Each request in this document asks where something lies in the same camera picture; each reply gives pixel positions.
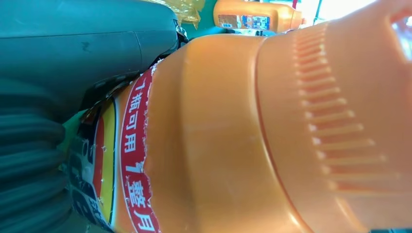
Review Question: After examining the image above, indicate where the orange detergent bottle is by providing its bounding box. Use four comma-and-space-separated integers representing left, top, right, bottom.
213, 0, 305, 34
68, 0, 412, 233

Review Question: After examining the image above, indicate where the yellow taped sheet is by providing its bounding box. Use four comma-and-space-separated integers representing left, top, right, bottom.
141, 0, 206, 30

